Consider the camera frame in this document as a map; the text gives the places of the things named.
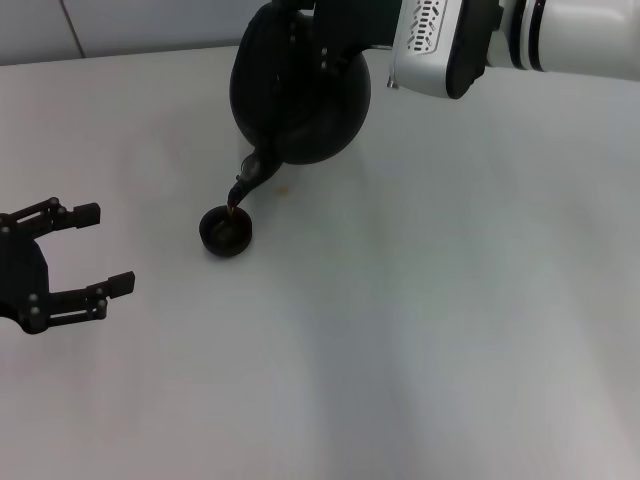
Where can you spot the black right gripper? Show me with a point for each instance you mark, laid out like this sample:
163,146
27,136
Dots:
360,22

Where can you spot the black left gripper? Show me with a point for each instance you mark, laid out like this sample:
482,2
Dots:
20,275

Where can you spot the black round teapot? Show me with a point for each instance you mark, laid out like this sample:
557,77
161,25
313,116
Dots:
300,120

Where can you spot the small black teacup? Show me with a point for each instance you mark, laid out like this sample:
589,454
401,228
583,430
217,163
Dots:
226,240

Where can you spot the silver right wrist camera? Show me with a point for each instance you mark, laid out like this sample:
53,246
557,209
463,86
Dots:
430,55

